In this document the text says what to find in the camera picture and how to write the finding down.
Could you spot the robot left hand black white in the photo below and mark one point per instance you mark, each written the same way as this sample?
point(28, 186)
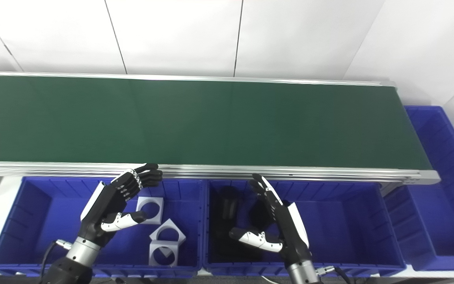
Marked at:
point(106, 205)

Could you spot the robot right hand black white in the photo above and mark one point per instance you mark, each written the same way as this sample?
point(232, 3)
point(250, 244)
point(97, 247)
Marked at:
point(292, 232)

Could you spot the white square part round hole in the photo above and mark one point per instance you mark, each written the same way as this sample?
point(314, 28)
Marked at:
point(160, 201)
point(154, 260)
point(181, 236)

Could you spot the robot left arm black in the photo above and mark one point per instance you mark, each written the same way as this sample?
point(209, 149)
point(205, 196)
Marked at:
point(67, 266)

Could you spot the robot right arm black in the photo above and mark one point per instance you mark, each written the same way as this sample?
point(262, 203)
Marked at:
point(302, 274)

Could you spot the blue plastic bin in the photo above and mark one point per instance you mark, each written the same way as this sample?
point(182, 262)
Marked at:
point(345, 225)
point(440, 205)
point(34, 221)

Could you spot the tall black part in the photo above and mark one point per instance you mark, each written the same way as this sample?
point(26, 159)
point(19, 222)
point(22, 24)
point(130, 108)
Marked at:
point(227, 209)

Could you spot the green conveyor belt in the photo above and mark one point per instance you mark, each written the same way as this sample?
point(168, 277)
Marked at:
point(211, 122)
point(231, 172)

